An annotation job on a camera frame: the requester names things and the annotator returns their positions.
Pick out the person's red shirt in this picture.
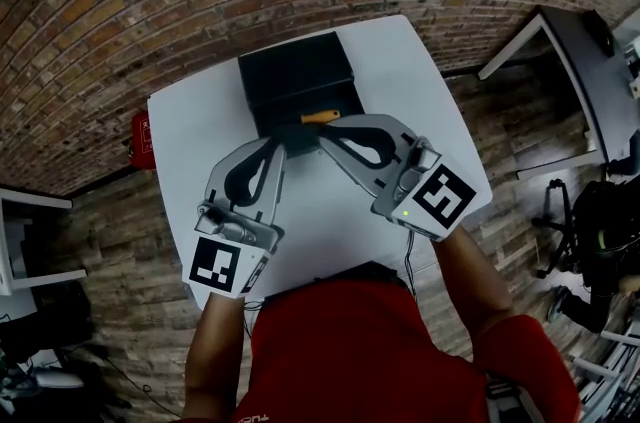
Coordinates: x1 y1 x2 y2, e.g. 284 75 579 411
179 278 585 423

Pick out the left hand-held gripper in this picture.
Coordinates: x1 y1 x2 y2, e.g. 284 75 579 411
188 138 289 299

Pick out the grey waist pouch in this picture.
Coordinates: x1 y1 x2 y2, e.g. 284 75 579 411
484 375 532 423

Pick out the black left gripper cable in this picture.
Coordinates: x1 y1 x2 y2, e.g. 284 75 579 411
242 295 265 338

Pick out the black toolbox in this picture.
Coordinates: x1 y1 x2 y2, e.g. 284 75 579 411
237 30 370 158

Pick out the person's left forearm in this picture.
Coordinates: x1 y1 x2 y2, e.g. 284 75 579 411
183 290 250 420

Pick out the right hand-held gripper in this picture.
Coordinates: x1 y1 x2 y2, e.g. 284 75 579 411
318 112 479 244

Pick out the black office chair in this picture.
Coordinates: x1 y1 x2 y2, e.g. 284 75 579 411
530 178 577 281

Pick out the grey desk with white frame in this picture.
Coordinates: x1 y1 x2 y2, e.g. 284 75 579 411
477 5 640 182

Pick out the white shelf unit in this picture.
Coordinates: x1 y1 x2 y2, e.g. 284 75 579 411
0 188 89 297

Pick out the grey oval device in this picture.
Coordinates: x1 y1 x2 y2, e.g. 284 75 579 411
29 370 85 390

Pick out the white metal rack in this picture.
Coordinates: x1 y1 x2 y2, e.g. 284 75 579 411
572 330 640 423

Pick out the person's right forearm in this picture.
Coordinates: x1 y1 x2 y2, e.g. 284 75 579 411
428 223 516 362

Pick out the orange-handled screwdriver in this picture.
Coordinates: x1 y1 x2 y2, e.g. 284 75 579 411
299 109 342 125

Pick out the red fire extinguisher cabinet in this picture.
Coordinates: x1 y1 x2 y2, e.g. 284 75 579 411
132 110 154 169

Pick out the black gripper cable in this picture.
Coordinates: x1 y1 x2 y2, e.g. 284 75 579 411
402 230 420 298
242 295 265 338

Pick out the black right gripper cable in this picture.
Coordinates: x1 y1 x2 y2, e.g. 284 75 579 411
402 230 420 298

